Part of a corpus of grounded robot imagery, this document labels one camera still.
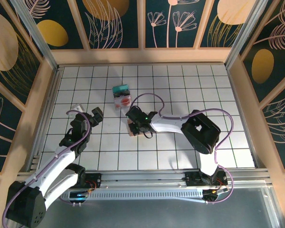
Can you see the clear box with red item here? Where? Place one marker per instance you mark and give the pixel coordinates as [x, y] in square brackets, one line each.
[123, 109]

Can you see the white red circles card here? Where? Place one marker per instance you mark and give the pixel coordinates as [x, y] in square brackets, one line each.
[124, 102]

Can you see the black logo card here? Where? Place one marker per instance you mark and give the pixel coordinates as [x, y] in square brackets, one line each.
[122, 95]

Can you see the teal plastic card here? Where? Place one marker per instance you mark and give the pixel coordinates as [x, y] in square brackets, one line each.
[120, 88]

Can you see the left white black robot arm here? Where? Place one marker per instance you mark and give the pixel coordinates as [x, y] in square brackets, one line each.
[52, 164]

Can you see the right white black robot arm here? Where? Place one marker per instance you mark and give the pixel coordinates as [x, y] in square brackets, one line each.
[168, 124]

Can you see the small controller board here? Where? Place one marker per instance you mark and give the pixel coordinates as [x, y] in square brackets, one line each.
[211, 193]
[79, 195]

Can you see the grey metal plate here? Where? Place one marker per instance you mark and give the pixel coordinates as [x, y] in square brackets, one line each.
[142, 216]

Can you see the orange circle leaf art panel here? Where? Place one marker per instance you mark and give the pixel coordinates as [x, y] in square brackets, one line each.
[130, 23]

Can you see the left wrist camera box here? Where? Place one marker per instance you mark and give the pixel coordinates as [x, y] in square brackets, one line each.
[76, 108]

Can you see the aluminium side rail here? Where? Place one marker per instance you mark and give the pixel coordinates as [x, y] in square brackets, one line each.
[45, 118]
[249, 133]

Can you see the long aluminium base rail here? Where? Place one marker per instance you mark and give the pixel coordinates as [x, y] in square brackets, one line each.
[137, 180]

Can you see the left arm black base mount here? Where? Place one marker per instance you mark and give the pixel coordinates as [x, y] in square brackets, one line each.
[95, 179]

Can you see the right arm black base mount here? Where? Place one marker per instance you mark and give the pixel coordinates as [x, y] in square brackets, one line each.
[192, 179]

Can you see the aluminium frame post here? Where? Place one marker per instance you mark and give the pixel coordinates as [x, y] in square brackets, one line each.
[245, 35]
[39, 39]

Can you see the two flowers wall art panel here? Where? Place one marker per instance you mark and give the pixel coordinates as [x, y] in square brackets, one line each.
[190, 38]

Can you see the yellow oval wall art panel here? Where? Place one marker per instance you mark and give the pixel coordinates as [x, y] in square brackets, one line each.
[263, 66]
[61, 14]

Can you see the peach circle wall art panel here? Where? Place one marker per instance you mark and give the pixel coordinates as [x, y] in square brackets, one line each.
[4, 42]
[212, 14]

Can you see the pink leaf wall art panel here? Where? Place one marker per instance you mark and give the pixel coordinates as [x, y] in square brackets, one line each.
[282, 128]

